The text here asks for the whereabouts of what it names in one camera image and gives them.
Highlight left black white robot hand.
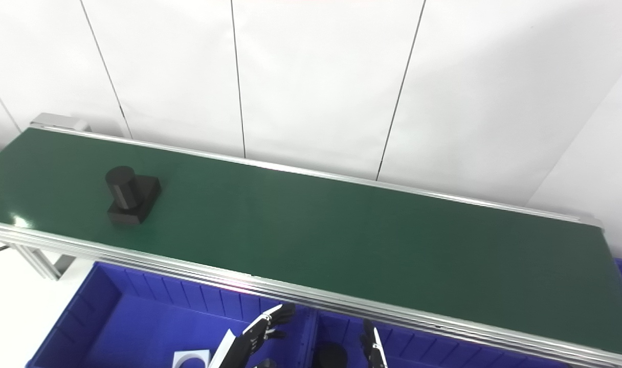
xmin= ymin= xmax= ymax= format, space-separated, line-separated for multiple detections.
xmin=209 ymin=303 xmax=296 ymax=368

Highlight black cylinder block part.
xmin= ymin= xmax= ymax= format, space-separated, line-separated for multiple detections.
xmin=314 ymin=342 xmax=349 ymax=368
xmin=105 ymin=166 xmax=163 ymax=226

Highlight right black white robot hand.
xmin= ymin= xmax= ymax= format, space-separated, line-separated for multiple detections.
xmin=360 ymin=319 xmax=389 ymax=368

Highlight green conveyor belt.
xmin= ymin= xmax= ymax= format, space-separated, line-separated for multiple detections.
xmin=0 ymin=128 xmax=622 ymax=358
xmin=0 ymin=112 xmax=622 ymax=368

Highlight white plastic part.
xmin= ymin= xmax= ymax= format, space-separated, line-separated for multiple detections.
xmin=172 ymin=349 xmax=212 ymax=368

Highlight aluminium conveyor leg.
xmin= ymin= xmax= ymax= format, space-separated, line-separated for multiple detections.
xmin=9 ymin=243 xmax=77 ymax=281

